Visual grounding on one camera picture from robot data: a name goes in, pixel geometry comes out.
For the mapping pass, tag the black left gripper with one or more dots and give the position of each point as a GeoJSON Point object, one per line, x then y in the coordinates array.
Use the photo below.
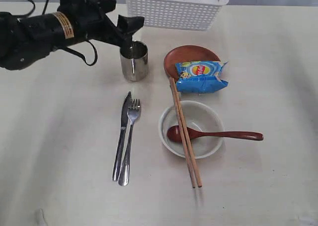
{"type": "Point", "coordinates": [95, 24]}

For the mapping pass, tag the silver metal spoon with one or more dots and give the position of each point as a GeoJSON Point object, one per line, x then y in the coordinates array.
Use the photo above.
{"type": "Point", "coordinates": [134, 61]}

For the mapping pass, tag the white perforated plastic basket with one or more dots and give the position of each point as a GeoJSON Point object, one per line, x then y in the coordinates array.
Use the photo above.
{"type": "Point", "coordinates": [196, 15]}

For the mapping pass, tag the brown round wooden plate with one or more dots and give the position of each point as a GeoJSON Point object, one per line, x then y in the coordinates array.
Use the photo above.
{"type": "Point", "coordinates": [186, 53]}

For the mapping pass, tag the silver fork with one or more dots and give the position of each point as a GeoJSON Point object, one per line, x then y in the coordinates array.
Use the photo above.
{"type": "Point", "coordinates": [134, 111]}

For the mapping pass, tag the blue chips bag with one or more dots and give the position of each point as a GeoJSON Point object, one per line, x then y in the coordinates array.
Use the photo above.
{"type": "Point", "coordinates": [200, 77]}

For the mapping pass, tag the grey-green ceramic bowl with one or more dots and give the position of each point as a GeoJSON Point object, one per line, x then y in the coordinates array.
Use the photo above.
{"type": "Point", "coordinates": [199, 117]}

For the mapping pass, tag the brown wooden spoon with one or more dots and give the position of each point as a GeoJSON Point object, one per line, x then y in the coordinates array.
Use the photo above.
{"type": "Point", "coordinates": [174, 134]}

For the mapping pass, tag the silver table knife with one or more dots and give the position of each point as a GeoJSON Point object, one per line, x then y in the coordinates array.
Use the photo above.
{"type": "Point", "coordinates": [124, 121]}

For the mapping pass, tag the wooden chopstick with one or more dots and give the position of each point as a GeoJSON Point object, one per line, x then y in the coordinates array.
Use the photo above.
{"type": "Point", "coordinates": [183, 140]}
{"type": "Point", "coordinates": [195, 168]}

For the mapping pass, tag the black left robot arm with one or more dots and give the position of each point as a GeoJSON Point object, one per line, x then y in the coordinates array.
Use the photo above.
{"type": "Point", "coordinates": [27, 40]}

